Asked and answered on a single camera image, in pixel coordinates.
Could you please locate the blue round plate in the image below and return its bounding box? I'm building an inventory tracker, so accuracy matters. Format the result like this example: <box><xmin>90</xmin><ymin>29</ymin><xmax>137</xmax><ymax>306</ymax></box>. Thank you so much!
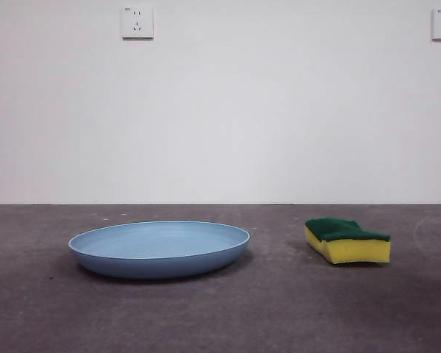
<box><xmin>68</xmin><ymin>219</ymin><xmax>251</xmax><ymax>279</ymax></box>

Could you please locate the yellow sponge with green pad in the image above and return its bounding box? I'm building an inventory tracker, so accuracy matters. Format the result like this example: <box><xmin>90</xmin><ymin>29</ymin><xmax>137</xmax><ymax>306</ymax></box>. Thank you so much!
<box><xmin>304</xmin><ymin>217</ymin><xmax>392</xmax><ymax>266</ymax></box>

